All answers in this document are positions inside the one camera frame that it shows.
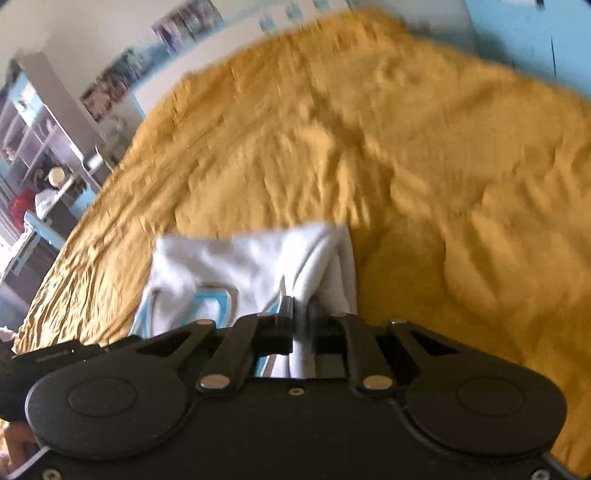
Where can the person's left hand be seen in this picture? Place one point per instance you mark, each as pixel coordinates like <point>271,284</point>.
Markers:
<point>18,445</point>

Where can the white small garment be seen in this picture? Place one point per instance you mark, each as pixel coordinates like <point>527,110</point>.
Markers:
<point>240,267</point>

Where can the white open shelf unit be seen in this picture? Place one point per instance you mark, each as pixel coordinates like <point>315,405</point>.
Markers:
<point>37,138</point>

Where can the red bag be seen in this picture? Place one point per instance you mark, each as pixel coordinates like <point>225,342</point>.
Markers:
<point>21,205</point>

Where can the light blue chair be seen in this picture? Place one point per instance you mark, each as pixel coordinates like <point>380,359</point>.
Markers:
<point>32,237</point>

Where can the round white clock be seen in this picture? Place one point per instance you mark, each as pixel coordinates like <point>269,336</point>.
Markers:
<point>56,176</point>

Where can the mustard yellow blanket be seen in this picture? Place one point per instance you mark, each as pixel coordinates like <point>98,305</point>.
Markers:
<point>369,161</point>

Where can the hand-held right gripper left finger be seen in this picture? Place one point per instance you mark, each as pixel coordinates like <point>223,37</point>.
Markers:
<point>288,323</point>

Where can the light blue wardrobe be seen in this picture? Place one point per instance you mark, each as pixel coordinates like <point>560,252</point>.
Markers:
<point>531,37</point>

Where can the row of wall photos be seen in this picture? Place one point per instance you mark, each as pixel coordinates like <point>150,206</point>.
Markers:
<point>124,69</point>

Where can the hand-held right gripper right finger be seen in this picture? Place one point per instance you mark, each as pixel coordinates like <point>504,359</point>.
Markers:
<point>313,327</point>

